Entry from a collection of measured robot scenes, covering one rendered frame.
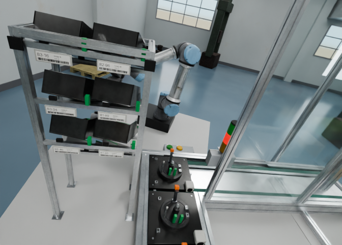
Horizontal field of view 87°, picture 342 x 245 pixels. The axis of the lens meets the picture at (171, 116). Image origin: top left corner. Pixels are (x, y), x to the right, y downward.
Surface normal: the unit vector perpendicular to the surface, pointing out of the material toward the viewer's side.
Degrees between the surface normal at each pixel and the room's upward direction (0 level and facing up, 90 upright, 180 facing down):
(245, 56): 90
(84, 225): 0
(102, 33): 65
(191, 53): 80
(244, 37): 90
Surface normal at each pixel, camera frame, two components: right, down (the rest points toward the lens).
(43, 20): 0.00, 0.10
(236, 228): 0.19, -0.84
